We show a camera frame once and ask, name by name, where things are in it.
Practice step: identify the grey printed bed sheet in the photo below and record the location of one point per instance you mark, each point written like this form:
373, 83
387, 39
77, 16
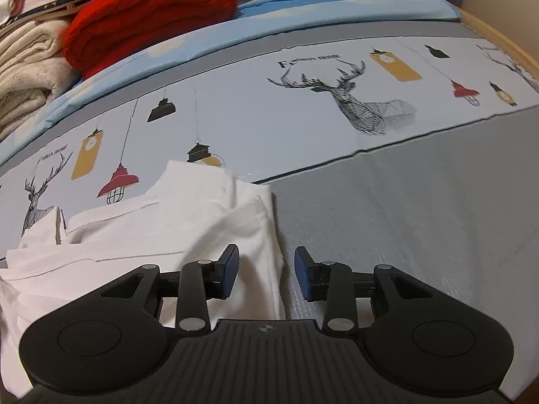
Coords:
379, 219

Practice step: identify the cream fleece blanket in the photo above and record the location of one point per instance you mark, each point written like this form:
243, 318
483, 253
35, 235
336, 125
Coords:
29, 71

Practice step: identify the light blue quilt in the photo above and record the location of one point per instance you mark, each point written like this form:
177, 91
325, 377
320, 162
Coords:
337, 11

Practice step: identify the wooden bed frame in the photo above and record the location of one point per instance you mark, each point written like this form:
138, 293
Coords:
501, 38

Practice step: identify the white shirt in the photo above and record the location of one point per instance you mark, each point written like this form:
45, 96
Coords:
189, 219

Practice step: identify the white cloth with dark trim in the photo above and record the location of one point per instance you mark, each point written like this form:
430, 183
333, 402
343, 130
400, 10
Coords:
50, 2

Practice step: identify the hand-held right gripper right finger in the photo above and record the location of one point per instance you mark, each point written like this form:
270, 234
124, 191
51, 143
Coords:
301, 272

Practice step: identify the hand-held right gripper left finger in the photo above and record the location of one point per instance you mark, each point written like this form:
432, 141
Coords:
230, 270

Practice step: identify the red knitted blanket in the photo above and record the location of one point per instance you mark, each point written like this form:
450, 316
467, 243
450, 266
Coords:
147, 12

